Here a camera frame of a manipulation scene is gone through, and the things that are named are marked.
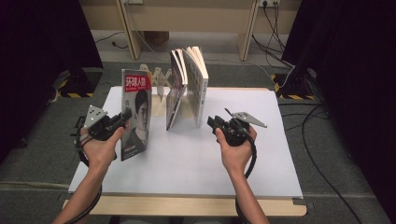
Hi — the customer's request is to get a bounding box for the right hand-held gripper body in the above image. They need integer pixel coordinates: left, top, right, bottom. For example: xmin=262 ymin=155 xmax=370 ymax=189
xmin=214 ymin=107 xmax=268 ymax=147

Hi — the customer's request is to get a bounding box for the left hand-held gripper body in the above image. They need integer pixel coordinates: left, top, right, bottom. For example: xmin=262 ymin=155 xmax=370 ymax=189
xmin=76 ymin=105 xmax=123 ymax=142

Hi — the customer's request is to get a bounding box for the dark glossy magazine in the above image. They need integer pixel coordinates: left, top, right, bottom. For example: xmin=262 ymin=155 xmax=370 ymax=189
xmin=120 ymin=68 xmax=153 ymax=162

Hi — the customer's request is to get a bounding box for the expandable wooden book rack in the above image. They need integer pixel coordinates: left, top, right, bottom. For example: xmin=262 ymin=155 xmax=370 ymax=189
xmin=139 ymin=63 xmax=174 ymax=118

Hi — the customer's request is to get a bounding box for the thick white picture-print book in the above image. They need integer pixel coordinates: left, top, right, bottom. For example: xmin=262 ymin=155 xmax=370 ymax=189
xmin=181 ymin=46 xmax=209 ymax=129

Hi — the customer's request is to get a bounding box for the purple paperback book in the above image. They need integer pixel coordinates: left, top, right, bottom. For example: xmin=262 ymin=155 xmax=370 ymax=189
xmin=165 ymin=49 xmax=189 ymax=132

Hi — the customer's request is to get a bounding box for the person's left hand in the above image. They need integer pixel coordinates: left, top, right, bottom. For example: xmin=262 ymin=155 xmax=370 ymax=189
xmin=79 ymin=122 xmax=129 ymax=171

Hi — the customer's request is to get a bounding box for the person's right hand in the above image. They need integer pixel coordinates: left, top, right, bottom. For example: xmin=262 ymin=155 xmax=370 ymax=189
xmin=215 ymin=125 xmax=258 ymax=176

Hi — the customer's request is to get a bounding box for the black stand base striped tape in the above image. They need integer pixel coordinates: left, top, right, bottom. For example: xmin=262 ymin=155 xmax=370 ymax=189
xmin=57 ymin=68 xmax=104 ymax=99
xmin=270 ymin=69 xmax=321 ymax=101

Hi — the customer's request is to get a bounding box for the white board sheet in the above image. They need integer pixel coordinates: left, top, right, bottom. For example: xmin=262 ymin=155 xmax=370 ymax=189
xmin=67 ymin=86 xmax=304 ymax=200

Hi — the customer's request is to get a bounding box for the black curtain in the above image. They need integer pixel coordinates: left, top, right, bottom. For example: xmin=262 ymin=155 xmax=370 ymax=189
xmin=0 ymin=0 xmax=105 ymax=164
xmin=281 ymin=0 xmax=396 ymax=216

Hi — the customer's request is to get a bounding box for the beige wooden desk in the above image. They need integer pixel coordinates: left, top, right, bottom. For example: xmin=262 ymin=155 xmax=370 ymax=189
xmin=78 ymin=0 xmax=303 ymax=62

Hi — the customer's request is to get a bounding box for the long black floor cable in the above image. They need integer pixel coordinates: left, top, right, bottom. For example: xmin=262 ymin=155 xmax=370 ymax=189
xmin=301 ymin=105 xmax=363 ymax=224

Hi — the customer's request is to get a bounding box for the black cable with plug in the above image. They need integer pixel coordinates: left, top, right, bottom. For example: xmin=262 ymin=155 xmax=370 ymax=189
xmin=94 ymin=31 xmax=129 ymax=50

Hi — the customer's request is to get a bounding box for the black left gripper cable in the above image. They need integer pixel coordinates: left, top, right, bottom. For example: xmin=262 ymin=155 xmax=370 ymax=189
xmin=66 ymin=115 xmax=104 ymax=224

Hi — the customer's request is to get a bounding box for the black wall socket cable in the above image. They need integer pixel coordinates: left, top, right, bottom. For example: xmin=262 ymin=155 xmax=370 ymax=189
xmin=251 ymin=33 xmax=295 ymax=69
xmin=262 ymin=1 xmax=286 ymax=52

